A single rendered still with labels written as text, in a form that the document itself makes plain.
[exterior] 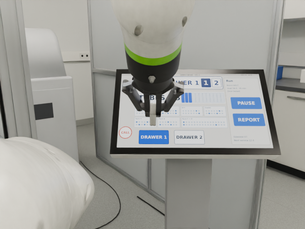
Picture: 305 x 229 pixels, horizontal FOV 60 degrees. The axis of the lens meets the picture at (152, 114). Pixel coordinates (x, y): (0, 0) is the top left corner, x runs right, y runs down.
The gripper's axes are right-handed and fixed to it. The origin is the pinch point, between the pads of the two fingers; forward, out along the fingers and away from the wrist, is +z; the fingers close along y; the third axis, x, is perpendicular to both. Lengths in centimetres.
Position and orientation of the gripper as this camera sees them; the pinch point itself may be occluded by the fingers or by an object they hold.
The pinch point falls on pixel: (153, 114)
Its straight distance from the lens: 65.4
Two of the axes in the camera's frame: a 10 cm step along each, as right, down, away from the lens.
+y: -10.0, -0.4, 0.2
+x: -0.4, 9.0, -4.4
